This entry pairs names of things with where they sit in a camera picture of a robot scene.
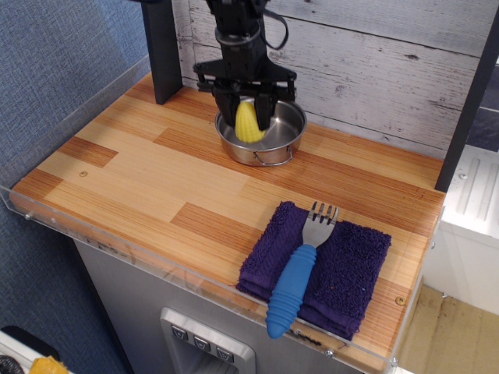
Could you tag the clear acrylic edge guard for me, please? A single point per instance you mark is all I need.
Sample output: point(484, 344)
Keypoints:
point(150, 185)

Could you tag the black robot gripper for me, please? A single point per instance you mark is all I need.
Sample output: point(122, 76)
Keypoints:
point(246, 70)

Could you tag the white ridged appliance right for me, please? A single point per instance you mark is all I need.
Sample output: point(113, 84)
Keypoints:
point(462, 260)

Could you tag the yellow object bottom left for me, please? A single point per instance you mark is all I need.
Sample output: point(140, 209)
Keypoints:
point(48, 365)

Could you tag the dark upright post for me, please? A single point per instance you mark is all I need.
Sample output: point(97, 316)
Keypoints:
point(472, 103)
point(159, 26)

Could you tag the yellow corn-shaped shaker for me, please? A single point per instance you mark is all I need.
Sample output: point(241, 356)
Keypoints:
point(246, 124)

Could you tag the silver dispenser button panel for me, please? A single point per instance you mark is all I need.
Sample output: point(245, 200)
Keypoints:
point(197, 348)

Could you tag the dark right upright post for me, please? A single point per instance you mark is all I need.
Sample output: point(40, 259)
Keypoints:
point(472, 103)

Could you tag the stainless steel pot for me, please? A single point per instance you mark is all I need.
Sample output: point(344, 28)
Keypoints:
point(279, 144)

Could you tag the purple folded towel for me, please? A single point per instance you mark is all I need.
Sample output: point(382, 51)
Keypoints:
point(342, 280)

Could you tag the blue-handled metal fork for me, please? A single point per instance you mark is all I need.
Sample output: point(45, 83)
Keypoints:
point(287, 297)

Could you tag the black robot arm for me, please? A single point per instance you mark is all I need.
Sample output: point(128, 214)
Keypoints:
point(240, 21)

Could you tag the grey toy fridge cabinet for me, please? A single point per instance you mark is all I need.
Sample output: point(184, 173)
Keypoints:
point(133, 299)

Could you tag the dark left upright post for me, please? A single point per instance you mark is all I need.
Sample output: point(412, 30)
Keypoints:
point(159, 26)

